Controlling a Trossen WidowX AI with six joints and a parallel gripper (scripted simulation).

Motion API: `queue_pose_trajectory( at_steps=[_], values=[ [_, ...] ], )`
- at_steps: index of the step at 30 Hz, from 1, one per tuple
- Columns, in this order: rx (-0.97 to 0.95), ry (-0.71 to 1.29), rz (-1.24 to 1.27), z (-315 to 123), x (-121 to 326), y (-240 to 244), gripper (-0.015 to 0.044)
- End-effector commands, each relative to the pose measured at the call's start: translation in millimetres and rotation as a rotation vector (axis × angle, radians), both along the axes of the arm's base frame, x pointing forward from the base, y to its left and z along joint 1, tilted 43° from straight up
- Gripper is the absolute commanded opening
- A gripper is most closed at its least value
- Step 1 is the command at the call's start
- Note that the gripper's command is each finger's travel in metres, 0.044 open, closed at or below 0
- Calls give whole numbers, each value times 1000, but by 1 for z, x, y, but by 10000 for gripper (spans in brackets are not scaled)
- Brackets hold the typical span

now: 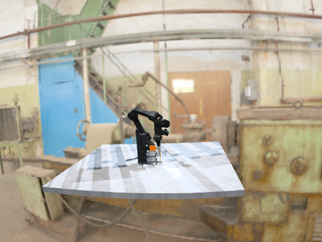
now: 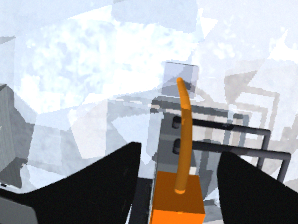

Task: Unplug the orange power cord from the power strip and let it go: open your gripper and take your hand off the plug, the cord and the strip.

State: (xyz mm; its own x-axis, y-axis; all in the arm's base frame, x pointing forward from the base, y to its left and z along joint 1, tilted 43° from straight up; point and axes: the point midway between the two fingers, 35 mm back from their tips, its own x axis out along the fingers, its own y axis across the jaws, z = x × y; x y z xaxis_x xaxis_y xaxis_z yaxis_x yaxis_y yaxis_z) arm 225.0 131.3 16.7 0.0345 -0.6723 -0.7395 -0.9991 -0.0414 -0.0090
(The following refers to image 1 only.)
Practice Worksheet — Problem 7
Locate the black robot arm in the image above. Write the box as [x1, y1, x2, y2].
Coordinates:
[128, 107, 170, 146]

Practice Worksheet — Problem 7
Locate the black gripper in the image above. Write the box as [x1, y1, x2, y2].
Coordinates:
[153, 127, 163, 147]

